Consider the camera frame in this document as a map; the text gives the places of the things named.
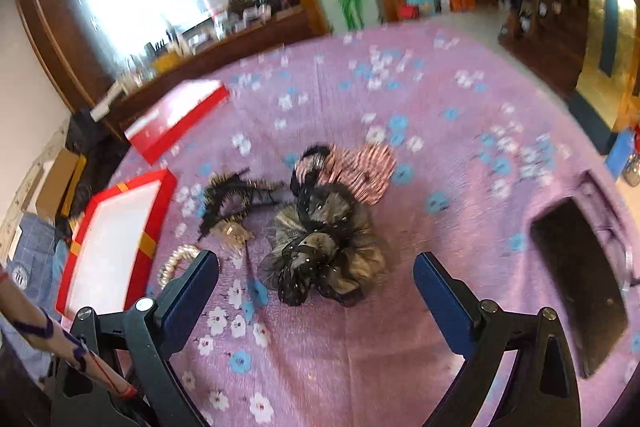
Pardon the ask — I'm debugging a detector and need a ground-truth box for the cardboard box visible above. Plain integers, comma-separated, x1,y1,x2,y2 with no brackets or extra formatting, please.
35,148,80,222

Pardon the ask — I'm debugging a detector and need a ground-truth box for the purple floral bedspread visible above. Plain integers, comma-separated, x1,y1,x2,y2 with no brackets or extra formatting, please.
106,18,640,427

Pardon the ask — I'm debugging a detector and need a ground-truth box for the red floral box lid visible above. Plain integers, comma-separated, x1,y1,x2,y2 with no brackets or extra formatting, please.
125,79,230,166

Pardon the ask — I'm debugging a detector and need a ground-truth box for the dark wooden headboard shelf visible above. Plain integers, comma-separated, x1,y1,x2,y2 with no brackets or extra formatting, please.
104,5,314,135

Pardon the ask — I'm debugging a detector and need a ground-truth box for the red open gift box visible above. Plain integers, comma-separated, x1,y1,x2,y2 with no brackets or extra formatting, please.
55,169,177,320

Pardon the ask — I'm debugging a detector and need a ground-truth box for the brown organza dotted scrunchie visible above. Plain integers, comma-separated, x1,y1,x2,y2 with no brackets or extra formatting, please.
257,184,386,308

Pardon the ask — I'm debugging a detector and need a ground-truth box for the pearl bracelet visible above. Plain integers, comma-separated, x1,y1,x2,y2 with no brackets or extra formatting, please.
156,243,202,290

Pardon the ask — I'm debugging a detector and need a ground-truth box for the black thin hair tie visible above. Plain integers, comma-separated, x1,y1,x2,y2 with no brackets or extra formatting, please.
290,144,332,200

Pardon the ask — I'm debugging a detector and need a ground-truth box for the patterned handle stick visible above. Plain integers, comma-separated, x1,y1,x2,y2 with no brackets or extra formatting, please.
0,269,137,400

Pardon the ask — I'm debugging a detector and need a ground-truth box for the red plaid scrunchie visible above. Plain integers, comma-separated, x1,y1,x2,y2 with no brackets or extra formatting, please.
319,143,397,206

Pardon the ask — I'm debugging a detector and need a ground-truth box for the gold hair comb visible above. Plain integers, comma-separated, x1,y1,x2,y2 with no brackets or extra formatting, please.
212,220,254,249

